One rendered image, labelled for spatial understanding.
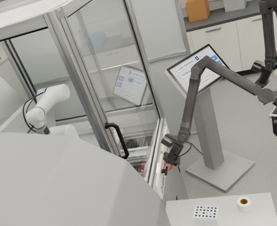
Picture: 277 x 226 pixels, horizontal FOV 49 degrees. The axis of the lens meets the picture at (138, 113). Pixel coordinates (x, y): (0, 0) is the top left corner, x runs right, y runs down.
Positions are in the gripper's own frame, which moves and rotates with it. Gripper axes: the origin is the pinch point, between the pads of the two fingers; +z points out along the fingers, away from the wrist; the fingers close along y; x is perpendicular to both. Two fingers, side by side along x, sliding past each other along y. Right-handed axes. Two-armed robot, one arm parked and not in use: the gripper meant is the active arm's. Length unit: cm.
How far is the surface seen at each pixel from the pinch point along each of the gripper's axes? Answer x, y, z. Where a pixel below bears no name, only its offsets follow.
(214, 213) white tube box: 28.1, -26.8, -6.2
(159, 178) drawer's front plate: 11.2, 3.5, -0.3
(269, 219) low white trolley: 31, -50, -18
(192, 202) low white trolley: 15.8, -18.6, 3.7
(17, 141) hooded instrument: 88, 57, -66
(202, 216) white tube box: 29.0, -22.1, -2.1
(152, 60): -162, 29, 4
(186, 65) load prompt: -93, 3, -31
